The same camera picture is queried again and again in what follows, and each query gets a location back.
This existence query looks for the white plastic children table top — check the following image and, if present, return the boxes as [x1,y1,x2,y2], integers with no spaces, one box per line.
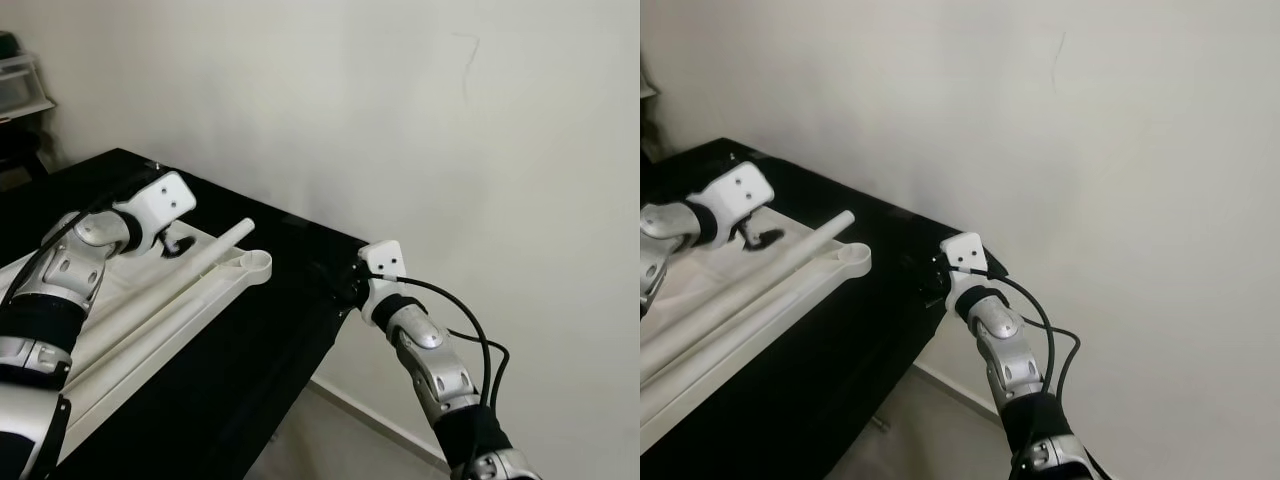
[640,215,873,453]
[0,220,273,463]

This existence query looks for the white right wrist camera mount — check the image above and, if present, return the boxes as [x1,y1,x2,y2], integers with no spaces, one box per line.
[938,232,993,319]
[357,240,406,329]

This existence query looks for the white storage shelf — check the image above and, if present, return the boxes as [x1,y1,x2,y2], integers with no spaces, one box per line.
[0,30,56,181]

